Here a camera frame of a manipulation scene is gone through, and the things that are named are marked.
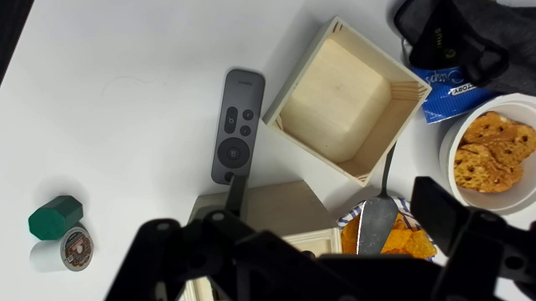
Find green bottle cap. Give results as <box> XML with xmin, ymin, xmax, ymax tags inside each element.
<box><xmin>27</xmin><ymin>194</ymin><xmax>85</xmax><ymax>243</ymax></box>

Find blue patterned plate with chips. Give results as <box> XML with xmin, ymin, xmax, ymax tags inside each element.
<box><xmin>335</xmin><ymin>194</ymin><xmax>440</xmax><ymax>263</ymax></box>

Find wooden shape sorter box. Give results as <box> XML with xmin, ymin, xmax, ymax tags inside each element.
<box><xmin>186</xmin><ymin>177</ymin><xmax>343</xmax><ymax>301</ymax></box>

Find white bowl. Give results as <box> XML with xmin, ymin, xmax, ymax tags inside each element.
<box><xmin>437</xmin><ymin>92</ymin><xmax>536</xmax><ymax>218</ymax></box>

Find black cloth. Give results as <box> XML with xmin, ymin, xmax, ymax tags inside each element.
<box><xmin>392</xmin><ymin>0</ymin><xmax>536</xmax><ymax>97</ymax></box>

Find open wooden tray box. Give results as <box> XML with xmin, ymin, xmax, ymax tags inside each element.
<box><xmin>261</xmin><ymin>15</ymin><xmax>434</xmax><ymax>187</ymax></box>

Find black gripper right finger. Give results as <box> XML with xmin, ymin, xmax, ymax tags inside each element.
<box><xmin>408</xmin><ymin>176</ymin><xmax>469</xmax><ymax>258</ymax></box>

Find gray remote control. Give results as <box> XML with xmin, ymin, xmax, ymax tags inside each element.
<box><xmin>209</xmin><ymin>67</ymin><xmax>268</xmax><ymax>186</ymax></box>

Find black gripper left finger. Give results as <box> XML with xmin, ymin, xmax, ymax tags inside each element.
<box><xmin>222</xmin><ymin>174</ymin><xmax>249</xmax><ymax>219</ymax></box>

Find blue snack packet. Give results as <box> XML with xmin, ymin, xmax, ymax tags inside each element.
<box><xmin>410</xmin><ymin>64</ymin><xmax>494</xmax><ymax>126</ymax></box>

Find orange chips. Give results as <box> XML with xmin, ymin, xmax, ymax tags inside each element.
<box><xmin>340</xmin><ymin>213</ymin><xmax>439</xmax><ymax>261</ymax></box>

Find brown pretzel crackers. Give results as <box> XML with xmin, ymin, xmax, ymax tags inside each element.
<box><xmin>452</xmin><ymin>111</ymin><xmax>536</xmax><ymax>196</ymax></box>

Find metal server with black handle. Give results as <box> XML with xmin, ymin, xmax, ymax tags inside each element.
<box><xmin>355</xmin><ymin>142</ymin><xmax>402</xmax><ymax>258</ymax></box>

